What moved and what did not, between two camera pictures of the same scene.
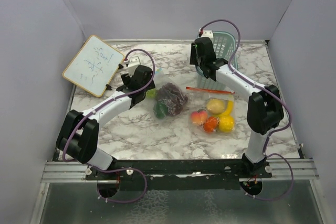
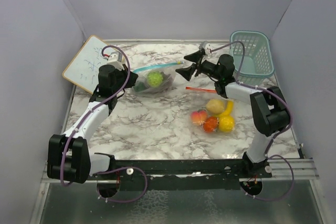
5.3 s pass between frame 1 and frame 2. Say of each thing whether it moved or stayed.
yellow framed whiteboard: stayed
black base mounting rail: stayed
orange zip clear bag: stayed
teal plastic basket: moved
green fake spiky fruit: moved
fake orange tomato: stayed
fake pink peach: stayed
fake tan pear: stayed
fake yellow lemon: stayed
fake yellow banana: stayed
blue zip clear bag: moved
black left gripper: moved
